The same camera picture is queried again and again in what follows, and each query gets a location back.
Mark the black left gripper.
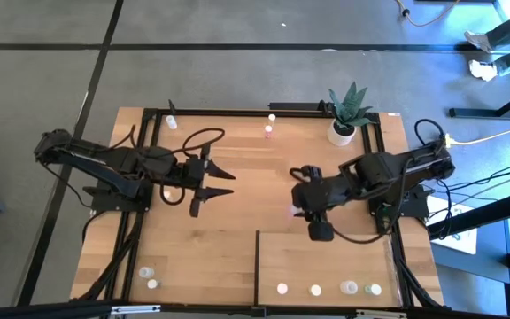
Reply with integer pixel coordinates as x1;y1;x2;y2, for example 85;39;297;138
157;144;237;219

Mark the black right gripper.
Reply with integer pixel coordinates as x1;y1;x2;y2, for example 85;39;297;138
290;164;343;243

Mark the white plant pot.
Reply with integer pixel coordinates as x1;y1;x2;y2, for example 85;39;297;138
327;118;357;147

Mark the black flat bar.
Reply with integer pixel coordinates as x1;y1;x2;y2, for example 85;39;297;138
267;100;334;113

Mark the green artificial plant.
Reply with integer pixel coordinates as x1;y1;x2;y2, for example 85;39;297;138
328;81;374;129

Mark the white printed sheet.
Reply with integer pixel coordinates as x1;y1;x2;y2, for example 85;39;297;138
427;194;480;256

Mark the black diagonal beam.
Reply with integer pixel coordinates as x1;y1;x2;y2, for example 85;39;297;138
427;188;510;240

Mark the black floor stand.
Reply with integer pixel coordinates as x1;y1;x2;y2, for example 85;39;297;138
448;82;510;120

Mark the person's shoe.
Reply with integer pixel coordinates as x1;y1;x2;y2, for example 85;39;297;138
467;59;499;82
464;29;495;54

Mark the black rig beam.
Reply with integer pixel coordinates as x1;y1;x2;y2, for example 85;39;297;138
0;300;119;319

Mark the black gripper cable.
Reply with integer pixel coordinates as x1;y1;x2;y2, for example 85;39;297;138
159;183;187;207

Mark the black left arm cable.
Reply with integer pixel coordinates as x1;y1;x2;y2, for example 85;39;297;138
182;127;226;156

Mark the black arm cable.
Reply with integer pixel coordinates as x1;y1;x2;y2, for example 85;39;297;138
329;118;447;245
182;127;226;156

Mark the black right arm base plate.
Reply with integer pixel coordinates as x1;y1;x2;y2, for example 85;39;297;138
367;183;431;219

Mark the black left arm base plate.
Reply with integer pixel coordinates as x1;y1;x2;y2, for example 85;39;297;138
82;184;154;213

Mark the black cable bundle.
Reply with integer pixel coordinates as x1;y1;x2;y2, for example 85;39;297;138
75;211;143;305
396;256;444;309

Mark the black floor cable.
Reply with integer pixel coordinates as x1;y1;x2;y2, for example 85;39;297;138
427;172;458;240

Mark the silver bracket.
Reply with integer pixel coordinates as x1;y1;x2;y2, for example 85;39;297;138
110;304;162;316
355;309;409;319

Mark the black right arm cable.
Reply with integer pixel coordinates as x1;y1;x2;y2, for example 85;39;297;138
329;118;447;245

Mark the white power cable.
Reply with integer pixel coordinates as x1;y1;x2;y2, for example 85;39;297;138
451;127;510;146

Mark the beige floor cable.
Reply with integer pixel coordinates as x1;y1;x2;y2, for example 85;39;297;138
394;0;462;27

